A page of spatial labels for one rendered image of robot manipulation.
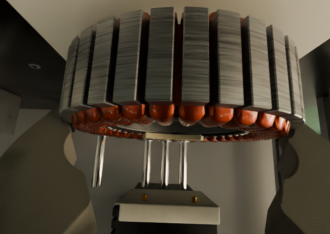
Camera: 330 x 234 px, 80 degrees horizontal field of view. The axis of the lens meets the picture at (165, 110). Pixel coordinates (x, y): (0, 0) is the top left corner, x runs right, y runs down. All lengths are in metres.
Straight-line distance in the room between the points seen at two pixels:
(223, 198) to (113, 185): 0.19
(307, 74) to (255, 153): 0.22
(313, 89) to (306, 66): 0.07
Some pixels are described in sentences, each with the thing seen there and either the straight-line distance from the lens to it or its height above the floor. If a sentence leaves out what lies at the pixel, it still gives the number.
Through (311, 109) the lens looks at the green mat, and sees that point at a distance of 0.45.
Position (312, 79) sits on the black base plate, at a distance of 0.22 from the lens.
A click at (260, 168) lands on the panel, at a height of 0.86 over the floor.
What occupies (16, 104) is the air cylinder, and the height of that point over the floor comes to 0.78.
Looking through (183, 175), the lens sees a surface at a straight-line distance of 0.25.
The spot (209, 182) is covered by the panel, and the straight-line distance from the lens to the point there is 0.37.
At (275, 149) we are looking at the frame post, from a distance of 0.36.
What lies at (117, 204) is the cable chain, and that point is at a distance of 0.33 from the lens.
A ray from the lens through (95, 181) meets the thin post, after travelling 0.19.
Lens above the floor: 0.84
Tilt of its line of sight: 13 degrees down
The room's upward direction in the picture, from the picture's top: 178 degrees counter-clockwise
